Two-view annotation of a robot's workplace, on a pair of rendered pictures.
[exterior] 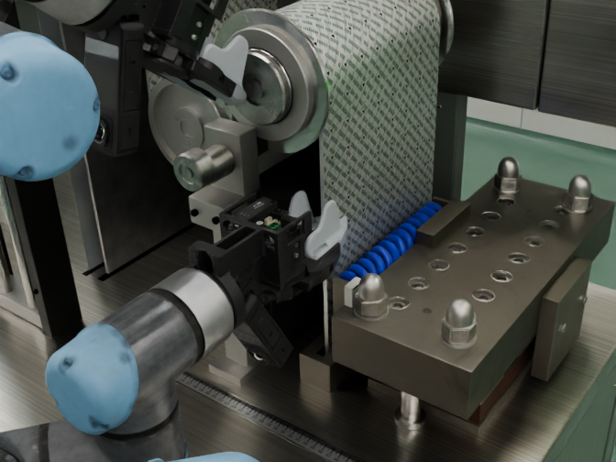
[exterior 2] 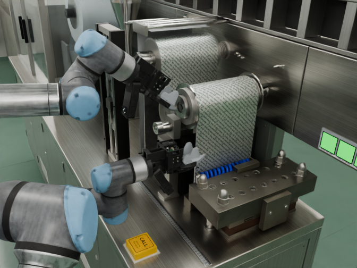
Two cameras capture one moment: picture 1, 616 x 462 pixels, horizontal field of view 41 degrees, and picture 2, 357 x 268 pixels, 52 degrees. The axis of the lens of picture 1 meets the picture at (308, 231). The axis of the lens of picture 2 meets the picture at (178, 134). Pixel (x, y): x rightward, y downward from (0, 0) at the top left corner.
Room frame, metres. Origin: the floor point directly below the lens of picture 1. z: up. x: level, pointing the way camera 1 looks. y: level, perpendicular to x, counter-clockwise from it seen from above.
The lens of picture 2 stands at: (-0.21, -0.34, 1.69)
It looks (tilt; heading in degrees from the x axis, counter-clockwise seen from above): 27 degrees down; 22
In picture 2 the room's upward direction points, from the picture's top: 1 degrees clockwise
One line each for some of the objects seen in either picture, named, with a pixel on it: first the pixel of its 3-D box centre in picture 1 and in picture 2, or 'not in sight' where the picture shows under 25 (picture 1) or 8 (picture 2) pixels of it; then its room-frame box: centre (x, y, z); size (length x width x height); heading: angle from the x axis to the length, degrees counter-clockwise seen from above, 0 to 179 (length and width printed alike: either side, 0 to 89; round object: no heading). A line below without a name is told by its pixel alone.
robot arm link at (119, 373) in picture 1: (124, 363); (112, 176); (0.52, 0.15, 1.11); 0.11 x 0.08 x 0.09; 142
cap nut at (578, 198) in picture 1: (579, 191); (302, 168); (0.89, -0.34, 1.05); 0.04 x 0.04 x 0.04
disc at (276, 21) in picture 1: (268, 82); (186, 106); (0.78, 0.03, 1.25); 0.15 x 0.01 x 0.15; 52
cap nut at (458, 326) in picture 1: (459, 319); (223, 195); (0.64, -0.14, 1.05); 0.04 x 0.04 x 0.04
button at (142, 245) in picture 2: not in sight; (141, 245); (0.49, 0.05, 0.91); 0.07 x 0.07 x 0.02; 52
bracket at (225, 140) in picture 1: (229, 259); (168, 158); (0.76, 0.09, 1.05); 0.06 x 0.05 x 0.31; 142
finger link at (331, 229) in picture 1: (329, 225); (194, 155); (0.72, -0.02, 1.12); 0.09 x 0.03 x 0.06; 141
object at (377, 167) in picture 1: (382, 175); (225, 144); (0.83, -0.09, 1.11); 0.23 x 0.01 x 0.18; 142
